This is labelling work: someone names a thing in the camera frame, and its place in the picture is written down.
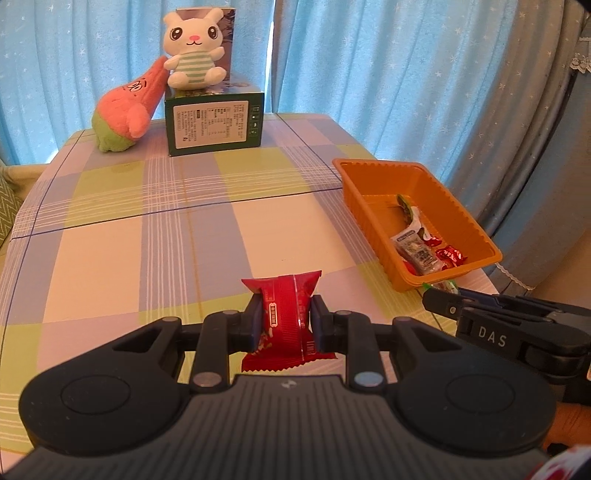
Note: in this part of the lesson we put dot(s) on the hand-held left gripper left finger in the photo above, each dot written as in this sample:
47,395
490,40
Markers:
255,325

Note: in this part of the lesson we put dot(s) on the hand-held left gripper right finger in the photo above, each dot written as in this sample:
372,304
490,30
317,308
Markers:
317,325

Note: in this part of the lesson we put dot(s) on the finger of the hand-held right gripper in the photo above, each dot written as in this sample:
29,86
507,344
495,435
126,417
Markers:
503,300
441,302

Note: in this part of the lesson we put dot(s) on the small green candy packet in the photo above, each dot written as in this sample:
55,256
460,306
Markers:
445,286

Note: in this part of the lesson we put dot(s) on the plain red snack packet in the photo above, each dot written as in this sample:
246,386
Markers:
286,318

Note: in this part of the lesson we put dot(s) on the red snack packet white print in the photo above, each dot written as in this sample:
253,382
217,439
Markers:
411,267

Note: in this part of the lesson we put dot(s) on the red twist-wrapped candy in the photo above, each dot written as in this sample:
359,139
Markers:
449,256

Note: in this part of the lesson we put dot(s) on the clear packet dark snack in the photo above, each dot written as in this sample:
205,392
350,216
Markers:
418,254

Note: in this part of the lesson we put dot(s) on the orange plastic tray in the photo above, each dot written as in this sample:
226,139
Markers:
415,217

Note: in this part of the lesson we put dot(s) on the green white snack wrapper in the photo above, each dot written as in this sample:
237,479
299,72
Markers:
413,217

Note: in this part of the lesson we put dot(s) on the red white patterned clothing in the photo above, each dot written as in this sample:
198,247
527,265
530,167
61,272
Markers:
568,466

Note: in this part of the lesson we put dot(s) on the grey curtain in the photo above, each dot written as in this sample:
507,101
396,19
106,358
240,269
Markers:
545,138

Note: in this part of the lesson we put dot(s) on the green cardboard box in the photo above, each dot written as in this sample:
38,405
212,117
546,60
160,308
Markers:
212,122

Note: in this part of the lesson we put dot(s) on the blue star curtain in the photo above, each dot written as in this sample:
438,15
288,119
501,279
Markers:
369,69
69,60

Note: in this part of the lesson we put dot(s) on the pink starfish plush toy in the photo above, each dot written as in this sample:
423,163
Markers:
127,113

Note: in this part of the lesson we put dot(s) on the green chevron cushion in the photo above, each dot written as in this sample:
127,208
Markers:
5,207

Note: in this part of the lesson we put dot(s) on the pale green sofa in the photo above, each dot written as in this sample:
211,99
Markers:
18,173

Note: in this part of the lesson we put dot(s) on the white bunny plush toy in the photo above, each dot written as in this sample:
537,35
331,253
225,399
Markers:
196,46

